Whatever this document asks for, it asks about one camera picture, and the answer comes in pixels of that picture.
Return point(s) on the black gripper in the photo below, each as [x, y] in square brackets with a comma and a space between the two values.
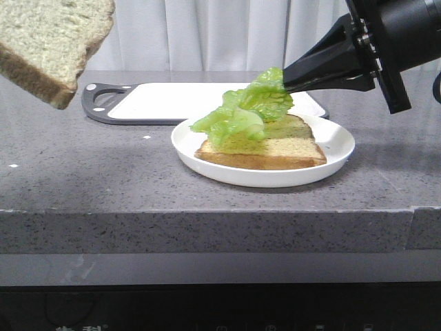
[356, 45]

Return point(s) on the green lettuce leaf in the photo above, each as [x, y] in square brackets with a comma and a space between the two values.
[247, 111]

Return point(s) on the bread slice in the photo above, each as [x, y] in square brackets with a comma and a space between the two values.
[45, 45]
[289, 145]

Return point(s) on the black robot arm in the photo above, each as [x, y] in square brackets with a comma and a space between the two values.
[414, 31]

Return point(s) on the white round plate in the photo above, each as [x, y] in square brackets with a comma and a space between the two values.
[336, 142]

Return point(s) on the grey white curtain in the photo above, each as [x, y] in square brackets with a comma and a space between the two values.
[213, 35]

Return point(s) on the white cutting board black rim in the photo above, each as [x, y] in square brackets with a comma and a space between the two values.
[153, 103]

